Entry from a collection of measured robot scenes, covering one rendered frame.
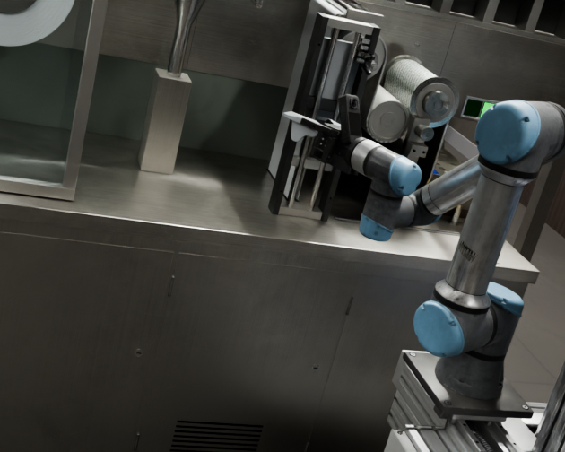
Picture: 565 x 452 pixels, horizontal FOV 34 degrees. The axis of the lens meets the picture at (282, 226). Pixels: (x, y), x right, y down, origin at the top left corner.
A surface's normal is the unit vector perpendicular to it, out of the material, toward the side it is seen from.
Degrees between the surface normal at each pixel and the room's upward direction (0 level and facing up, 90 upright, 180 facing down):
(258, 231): 0
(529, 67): 90
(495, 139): 82
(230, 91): 90
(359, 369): 90
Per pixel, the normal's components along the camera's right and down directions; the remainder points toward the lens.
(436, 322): -0.75, 0.19
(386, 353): 0.24, 0.40
